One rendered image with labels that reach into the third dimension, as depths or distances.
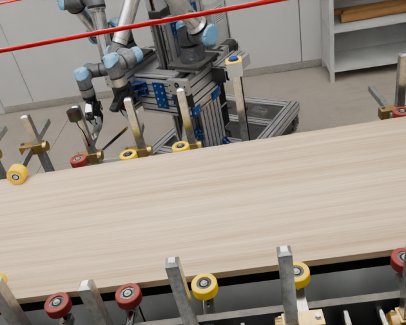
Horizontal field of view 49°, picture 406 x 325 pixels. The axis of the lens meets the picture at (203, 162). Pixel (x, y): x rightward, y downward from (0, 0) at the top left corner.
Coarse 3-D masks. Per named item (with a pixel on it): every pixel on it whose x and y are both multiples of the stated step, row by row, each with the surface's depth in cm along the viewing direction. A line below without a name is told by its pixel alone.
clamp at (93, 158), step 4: (80, 152) 223; (84, 152) 222; (96, 152) 220; (100, 152) 220; (88, 156) 220; (92, 156) 220; (96, 156) 220; (100, 156) 220; (88, 160) 221; (92, 160) 221; (96, 160) 221
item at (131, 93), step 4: (128, 84) 214; (116, 88) 211; (120, 88) 210; (124, 88) 211; (128, 88) 216; (132, 88) 218; (128, 92) 216; (132, 92) 218; (136, 92) 218; (128, 96) 216; (132, 96) 216; (136, 100) 219; (124, 108) 217
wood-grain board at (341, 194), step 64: (384, 128) 188; (0, 192) 200; (64, 192) 190; (128, 192) 182; (192, 192) 174; (256, 192) 167; (320, 192) 161; (384, 192) 155; (0, 256) 163; (64, 256) 157; (128, 256) 151; (192, 256) 146; (256, 256) 141; (320, 256) 136; (384, 256) 135
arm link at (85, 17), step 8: (64, 0) 229; (72, 0) 229; (80, 0) 229; (64, 8) 233; (72, 8) 234; (80, 8) 237; (80, 16) 245; (88, 16) 249; (88, 24) 254; (96, 40) 272
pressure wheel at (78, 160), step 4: (76, 156) 213; (80, 156) 213; (84, 156) 212; (72, 160) 211; (76, 160) 211; (80, 160) 210; (84, 160) 210; (72, 164) 210; (76, 164) 209; (80, 164) 209; (84, 164) 211
